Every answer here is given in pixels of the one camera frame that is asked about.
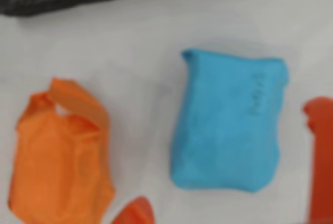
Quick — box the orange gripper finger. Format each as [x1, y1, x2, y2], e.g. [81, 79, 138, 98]
[110, 195, 156, 224]
[301, 96, 333, 224]

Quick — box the blue paper bundle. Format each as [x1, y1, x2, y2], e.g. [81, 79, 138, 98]
[169, 48, 289, 193]

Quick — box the orange paper bundle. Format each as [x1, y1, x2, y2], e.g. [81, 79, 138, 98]
[9, 77, 116, 224]

